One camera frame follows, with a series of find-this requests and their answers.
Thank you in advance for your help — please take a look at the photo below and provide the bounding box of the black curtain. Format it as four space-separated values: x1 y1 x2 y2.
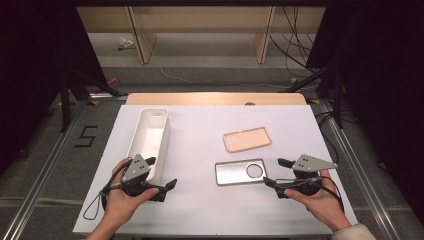
305 0 424 221
0 0 108 176

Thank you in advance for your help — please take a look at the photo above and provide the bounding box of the bundle of black floor cables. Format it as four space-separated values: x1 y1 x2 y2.
269 5 321 78

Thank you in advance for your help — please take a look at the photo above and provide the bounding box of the person's right hand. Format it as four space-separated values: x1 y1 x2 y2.
284 169 352 233

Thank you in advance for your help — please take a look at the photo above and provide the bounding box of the person's left hand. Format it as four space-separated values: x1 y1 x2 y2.
101 157 160 228

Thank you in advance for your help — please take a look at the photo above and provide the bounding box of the white storage box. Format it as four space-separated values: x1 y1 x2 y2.
125 106 171 186

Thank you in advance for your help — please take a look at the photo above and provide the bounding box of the wooden bench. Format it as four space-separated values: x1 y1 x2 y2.
75 5 327 66

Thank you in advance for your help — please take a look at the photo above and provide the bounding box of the black metal stand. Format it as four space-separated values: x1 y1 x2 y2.
279 64 345 130
59 70 129 134

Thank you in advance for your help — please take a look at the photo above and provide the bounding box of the pink object on floor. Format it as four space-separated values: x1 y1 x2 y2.
105 76 122 88

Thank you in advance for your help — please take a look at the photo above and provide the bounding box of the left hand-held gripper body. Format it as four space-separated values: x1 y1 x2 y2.
120 153 160 198

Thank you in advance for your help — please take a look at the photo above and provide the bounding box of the peach phone case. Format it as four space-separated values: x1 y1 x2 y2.
222 126 272 154

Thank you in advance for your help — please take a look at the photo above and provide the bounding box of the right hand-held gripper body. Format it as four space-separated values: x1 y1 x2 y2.
283 154 339 197

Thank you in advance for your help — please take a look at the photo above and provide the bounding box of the crumpled white paper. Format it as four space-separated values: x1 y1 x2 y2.
117 36 135 52

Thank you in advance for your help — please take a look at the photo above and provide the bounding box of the aluminium floor rail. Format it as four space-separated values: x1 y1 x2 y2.
318 99 403 240
0 99 88 240

